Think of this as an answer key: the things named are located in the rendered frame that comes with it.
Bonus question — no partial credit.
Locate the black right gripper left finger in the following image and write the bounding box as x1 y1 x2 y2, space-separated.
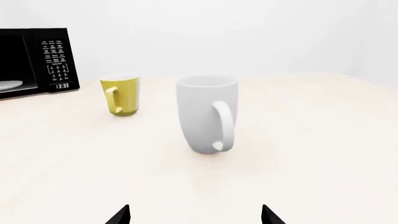
104 203 131 224

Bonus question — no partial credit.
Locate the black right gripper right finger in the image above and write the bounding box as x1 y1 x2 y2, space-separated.
261 203 287 224

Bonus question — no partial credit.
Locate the yellow and white mug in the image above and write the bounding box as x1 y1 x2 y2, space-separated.
99 73 142 118

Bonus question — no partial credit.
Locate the black microwave oven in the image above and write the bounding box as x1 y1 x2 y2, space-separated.
0 27 81 101

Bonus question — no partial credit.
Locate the white plate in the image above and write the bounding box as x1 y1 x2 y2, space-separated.
0 80 24 91

